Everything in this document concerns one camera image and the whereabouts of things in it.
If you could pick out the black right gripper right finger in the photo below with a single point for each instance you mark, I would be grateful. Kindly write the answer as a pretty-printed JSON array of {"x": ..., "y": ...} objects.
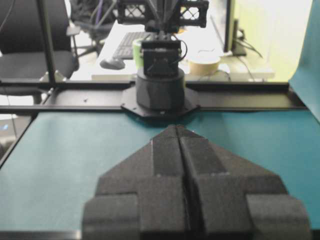
[{"x": 236, "y": 199}]

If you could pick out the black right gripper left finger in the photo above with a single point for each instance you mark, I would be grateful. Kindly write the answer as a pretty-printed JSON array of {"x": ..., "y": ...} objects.
[{"x": 142, "y": 197}]

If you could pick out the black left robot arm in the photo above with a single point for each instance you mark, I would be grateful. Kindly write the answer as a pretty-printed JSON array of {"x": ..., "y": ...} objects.
[{"x": 160, "y": 81}]

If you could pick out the grey computer mouse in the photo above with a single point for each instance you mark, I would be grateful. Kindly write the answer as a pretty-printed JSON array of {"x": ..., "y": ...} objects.
[{"x": 112, "y": 64}]

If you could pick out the green tape roll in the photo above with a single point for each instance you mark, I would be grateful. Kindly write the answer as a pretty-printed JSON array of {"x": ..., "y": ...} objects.
[{"x": 136, "y": 53}]

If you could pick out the brown tape roll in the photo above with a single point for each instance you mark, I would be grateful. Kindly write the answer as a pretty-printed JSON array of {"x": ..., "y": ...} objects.
[{"x": 203, "y": 65}]

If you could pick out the black computer keyboard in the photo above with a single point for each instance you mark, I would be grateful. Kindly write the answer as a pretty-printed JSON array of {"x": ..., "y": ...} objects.
[{"x": 124, "y": 50}]

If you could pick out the white desk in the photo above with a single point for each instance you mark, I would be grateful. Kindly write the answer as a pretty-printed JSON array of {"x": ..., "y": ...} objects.
[{"x": 196, "y": 53}]

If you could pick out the black office chair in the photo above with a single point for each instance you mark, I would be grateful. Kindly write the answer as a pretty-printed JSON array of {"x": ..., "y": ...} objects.
[{"x": 21, "y": 44}]

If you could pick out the black aluminium frame rail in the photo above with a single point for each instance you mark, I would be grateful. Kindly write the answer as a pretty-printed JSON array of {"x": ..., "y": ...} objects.
[{"x": 102, "y": 96}]

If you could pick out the black vertical frame post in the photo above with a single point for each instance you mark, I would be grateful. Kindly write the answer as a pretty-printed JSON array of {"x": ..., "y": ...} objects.
[{"x": 47, "y": 40}]

